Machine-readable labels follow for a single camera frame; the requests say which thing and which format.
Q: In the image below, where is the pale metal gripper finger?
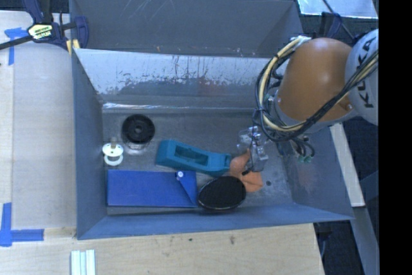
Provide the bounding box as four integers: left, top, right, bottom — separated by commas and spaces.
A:
250, 140, 270, 172
237, 126, 257, 153

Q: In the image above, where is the peach soft toy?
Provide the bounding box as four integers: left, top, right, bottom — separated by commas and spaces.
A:
229, 148, 265, 194

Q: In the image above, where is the black oval brush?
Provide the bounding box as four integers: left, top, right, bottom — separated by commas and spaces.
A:
196, 175, 248, 212

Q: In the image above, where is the teal plastic block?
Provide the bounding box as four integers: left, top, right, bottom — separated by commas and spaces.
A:
154, 139, 233, 178

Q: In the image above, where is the black round ribbed cap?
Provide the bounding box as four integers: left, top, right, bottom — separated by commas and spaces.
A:
121, 113, 156, 145

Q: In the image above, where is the blue flat box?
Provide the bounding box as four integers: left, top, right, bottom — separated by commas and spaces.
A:
106, 169, 198, 208

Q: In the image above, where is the grey metal bin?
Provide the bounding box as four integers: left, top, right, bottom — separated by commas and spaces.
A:
67, 0, 357, 241

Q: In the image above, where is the white pacifier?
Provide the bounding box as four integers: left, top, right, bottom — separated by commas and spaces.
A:
102, 137, 125, 167

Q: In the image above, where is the pale wood board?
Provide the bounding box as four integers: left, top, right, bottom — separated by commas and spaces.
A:
11, 41, 78, 231

